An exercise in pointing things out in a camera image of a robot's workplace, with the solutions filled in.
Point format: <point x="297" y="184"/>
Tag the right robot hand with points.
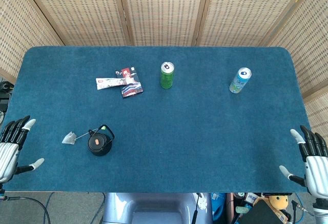
<point x="316" y="168"/>

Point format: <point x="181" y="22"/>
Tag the black teapot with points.
<point x="101" y="151"/>

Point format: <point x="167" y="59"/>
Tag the black rod with white tag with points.
<point x="196" y="211"/>

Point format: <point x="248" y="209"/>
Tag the green comb-shaped item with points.
<point x="242" y="210"/>

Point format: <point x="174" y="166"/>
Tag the woven rattan screen panel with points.
<point x="77" y="11"/>
<point x="319" y="111"/>
<point x="310" y="49"/>
<point x="23" y="34"/>
<point x="246" y="11"/>
<point x="164" y="11"/>

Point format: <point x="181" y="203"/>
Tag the black flat box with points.
<point x="264" y="215"/>

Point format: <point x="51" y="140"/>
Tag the dark packet with red print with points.
<point x="133" y="90"/>

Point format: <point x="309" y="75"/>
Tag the green drink can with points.
<point x="167" y="79"/>

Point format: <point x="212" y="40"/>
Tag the white snack packet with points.
<point x="107" y="83"/>

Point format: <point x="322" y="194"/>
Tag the white and blue drink can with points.
<point x="239" y="83"/>

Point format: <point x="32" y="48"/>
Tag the black teapot lid orange knob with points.
<point x="96" y="141"/>

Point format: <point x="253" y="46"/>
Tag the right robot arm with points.
<point x="320" y="211"/>

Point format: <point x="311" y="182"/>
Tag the green tea bag tag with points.
<point x="103" y="127"/>

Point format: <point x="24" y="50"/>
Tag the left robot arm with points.
<point x="1" y="192"/>

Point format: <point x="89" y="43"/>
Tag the grey robot torso base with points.
<point x="153" y="208"/>

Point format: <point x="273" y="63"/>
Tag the yellow plush toy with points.
<point x="278" y="201"/>

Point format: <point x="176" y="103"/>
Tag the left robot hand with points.
<point x="9" y="154"/>

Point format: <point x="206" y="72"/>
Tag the blue plastic bag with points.
<point x="217" y="206"/>

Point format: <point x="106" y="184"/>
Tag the white printed carton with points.
<point x="252" y="198"/>

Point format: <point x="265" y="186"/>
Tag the blue table mat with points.
<point x="179" y="131"/>

